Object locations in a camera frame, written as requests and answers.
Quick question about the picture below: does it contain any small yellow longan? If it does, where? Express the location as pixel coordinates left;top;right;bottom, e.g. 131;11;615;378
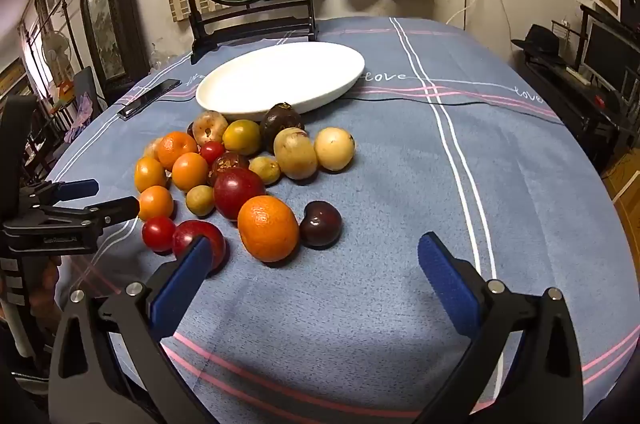
248;155;281;186
185;184;216;218

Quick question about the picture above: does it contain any dark framed wall picture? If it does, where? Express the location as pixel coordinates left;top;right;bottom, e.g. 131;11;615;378
76;0;151;91

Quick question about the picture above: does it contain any red cherry tomato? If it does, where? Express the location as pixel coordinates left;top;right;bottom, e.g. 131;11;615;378
141;215;177;253
199;140;226;166

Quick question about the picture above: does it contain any small smooth orange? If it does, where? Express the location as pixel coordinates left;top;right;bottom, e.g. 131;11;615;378
171;152;209;192
134;156;168;193
137;185;175;222

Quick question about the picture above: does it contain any black smartphone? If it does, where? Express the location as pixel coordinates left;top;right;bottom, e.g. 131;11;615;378
117;78;182;121

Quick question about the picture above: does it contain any white standing fan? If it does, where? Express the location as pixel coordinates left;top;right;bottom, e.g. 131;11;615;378
41;29;71;90

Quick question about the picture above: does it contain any white oval plate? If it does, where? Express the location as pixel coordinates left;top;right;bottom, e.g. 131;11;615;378
195;42;366;116

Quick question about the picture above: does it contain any person's left hand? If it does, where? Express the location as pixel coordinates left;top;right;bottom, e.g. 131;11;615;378
29;254;63;319

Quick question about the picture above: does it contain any brown scarred mangosteen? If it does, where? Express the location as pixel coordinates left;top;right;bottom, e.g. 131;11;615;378
207;151;251;187

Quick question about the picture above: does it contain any red plum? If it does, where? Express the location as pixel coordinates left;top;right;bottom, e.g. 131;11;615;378
213;167;267;221
172;219;227;275

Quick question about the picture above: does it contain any black computer monitor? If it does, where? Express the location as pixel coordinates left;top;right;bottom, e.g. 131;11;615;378
582;16;640;90

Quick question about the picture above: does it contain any black hat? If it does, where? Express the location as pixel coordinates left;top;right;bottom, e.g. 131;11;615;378
511;24;568;60

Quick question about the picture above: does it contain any white power cable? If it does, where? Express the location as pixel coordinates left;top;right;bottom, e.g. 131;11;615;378
445;0;486;30

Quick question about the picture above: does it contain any yellow passion fruit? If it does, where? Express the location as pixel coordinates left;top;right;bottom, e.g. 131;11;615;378
273;127;319;181
313;126;357;171

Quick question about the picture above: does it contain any dimpled orange mandarin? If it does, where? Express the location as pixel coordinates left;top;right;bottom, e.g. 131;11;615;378
157;131;199;171

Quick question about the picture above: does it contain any black low cabinet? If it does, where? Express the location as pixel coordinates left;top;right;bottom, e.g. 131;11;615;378
510;49;640;165

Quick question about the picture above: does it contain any dark purple passion fruit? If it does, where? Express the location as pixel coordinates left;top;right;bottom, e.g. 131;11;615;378
259;102;305;155

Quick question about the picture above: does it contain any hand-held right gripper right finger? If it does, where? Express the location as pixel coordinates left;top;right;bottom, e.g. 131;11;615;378
417;231;586;424

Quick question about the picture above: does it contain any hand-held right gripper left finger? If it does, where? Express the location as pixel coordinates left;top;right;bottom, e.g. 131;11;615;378
48;234;228;424

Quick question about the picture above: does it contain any black speaker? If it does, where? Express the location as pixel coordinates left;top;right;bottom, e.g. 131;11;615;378
620;0;640;30

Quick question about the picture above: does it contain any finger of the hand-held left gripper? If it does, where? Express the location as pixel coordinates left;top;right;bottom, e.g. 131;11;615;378
15;196;141;232
20;178;100;210

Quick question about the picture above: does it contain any large orange mandarin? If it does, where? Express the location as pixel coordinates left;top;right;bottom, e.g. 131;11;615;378
237;195;301;264

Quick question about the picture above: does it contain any green-yellow orange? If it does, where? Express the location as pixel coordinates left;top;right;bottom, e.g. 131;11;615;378
222;119;263;156

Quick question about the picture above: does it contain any blue striped tablecloth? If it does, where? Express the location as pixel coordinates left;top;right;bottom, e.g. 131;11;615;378
47;16;633;424

